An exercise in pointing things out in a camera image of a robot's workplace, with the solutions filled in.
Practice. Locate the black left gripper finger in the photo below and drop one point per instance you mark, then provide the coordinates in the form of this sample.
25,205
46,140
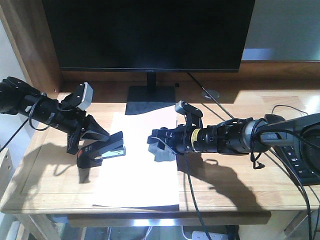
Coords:
91,130
73,140

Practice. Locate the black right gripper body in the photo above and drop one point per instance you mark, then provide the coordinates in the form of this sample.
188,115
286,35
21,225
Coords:
196,140

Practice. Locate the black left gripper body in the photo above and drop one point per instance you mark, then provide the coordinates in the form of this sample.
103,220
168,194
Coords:
68,117

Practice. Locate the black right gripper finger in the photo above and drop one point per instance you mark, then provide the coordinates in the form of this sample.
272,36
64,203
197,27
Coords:
157,146
162,133

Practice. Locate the black stapler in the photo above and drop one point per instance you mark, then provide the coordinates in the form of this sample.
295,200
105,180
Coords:
93,154

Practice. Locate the white paper sheet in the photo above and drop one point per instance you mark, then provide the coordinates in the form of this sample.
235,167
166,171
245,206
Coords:
145,176

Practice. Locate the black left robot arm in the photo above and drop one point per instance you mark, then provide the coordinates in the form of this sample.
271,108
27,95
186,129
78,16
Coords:
18,97

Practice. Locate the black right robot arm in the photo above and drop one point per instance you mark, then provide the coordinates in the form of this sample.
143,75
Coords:
237,136

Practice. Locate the wooden desk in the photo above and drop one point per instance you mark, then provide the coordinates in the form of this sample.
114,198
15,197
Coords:
46,180

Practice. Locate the black monitor stand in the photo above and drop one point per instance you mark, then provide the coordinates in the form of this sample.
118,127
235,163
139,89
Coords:
144,99

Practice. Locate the black computer mouse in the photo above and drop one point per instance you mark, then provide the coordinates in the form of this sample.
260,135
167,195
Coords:
273,118

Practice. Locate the black computer monitor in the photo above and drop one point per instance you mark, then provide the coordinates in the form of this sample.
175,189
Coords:
149,35

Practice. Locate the black keyboard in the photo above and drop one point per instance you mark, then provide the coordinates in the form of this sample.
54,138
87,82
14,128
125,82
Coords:
303,172

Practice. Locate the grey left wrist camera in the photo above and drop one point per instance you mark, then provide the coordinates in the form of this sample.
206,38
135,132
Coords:
87,97

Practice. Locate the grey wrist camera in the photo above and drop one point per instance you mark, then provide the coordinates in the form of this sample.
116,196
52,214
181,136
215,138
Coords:
87,97
188,110

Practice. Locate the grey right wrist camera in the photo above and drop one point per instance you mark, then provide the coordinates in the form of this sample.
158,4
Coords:
188,110

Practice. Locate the grey cable grommet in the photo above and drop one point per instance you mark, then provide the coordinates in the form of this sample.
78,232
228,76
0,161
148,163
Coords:
209,93

